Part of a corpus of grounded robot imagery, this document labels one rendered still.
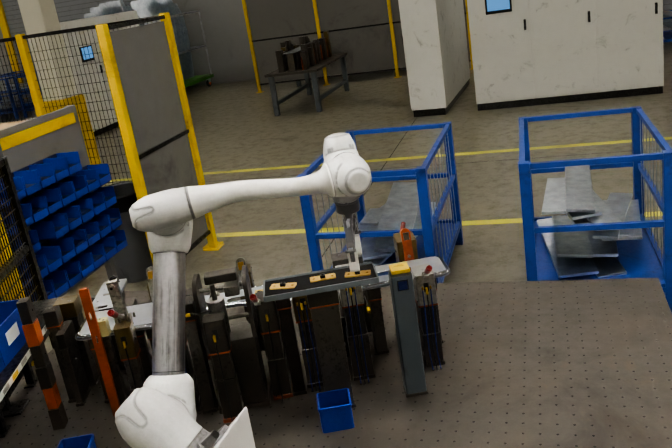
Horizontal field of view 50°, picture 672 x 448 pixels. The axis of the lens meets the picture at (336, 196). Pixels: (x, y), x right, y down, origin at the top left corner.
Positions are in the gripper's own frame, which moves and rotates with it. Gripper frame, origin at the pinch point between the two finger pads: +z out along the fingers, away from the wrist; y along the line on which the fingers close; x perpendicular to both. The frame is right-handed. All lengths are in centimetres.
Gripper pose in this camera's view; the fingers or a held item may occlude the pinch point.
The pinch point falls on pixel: (355, 259)
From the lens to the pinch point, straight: 231.4
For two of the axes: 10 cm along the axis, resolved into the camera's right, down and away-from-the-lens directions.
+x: -9.9, 1.2, 1.3
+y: 0.9, -3.0, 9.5
